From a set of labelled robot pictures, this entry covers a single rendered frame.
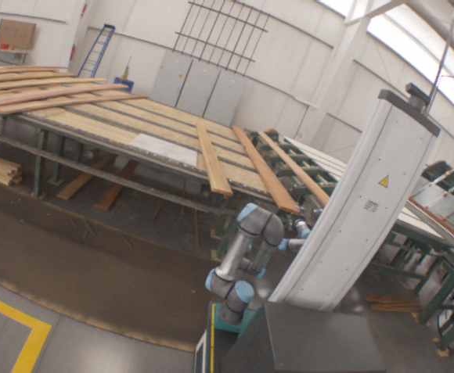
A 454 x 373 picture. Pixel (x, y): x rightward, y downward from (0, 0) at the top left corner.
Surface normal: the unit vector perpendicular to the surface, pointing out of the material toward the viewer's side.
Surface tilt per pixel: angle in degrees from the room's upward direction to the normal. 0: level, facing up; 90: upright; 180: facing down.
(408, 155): 90
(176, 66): 90
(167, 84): 90
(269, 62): 91
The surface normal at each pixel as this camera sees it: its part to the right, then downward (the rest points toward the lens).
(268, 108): 0.08, 0.35
